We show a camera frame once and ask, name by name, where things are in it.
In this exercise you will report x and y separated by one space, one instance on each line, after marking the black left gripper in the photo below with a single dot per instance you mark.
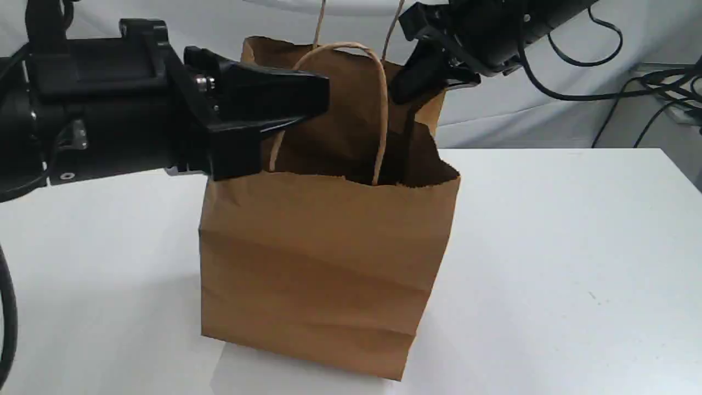
76 109

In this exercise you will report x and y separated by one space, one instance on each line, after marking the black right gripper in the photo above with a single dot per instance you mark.
458 40

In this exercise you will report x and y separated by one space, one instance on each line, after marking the brown paper bag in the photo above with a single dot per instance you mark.
329 253

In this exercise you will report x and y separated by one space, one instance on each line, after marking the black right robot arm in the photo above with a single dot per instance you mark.
459 42

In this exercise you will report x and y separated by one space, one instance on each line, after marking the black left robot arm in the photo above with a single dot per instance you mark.
76 109

